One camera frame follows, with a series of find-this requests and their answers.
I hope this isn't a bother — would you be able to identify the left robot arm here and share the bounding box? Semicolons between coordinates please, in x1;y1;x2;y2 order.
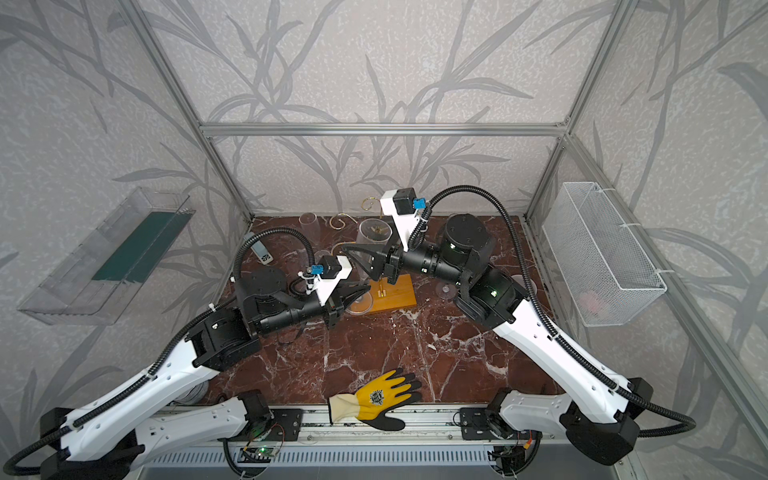
3;227;370;479

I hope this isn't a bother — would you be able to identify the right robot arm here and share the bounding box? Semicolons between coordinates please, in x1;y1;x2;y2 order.
342;185;696;465

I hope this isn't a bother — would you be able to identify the yellow wooden rack base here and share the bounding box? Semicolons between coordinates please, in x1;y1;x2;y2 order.
369;274;417;313

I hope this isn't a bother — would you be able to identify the grey remote control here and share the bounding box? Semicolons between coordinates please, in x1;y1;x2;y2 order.
243;231;273;265

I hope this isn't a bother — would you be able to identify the yellow black work glove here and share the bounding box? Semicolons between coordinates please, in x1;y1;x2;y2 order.
327;368;422;432

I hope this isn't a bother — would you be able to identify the green circuit board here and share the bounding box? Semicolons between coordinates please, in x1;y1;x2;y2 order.
237;446;281;465

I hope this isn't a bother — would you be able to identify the pink item in basket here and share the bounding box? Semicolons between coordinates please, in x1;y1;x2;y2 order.
578;290;607;318

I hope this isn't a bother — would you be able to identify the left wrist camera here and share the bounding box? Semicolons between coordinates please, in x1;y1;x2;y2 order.
298;255;352;306

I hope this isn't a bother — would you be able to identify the gold wire wine glass rack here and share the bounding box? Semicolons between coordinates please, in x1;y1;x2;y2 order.
327;196;384;254

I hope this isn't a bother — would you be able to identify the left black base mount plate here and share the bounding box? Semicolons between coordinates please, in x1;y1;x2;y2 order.
263;408;304;442

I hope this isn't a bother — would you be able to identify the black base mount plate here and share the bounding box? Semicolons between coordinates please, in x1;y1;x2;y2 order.
263;408;304;442
455;407;498;441

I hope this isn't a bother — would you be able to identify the aluminium front rail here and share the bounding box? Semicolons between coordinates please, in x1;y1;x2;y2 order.
137;403;632;448

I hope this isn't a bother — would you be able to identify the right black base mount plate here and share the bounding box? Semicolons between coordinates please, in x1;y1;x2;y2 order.
455;407;498;441

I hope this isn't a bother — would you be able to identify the white wire mesh basket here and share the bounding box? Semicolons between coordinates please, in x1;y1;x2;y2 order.
543;182;667;327

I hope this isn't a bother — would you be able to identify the clear acrylic wall shelf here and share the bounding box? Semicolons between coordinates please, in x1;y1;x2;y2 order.
18;187;196;326

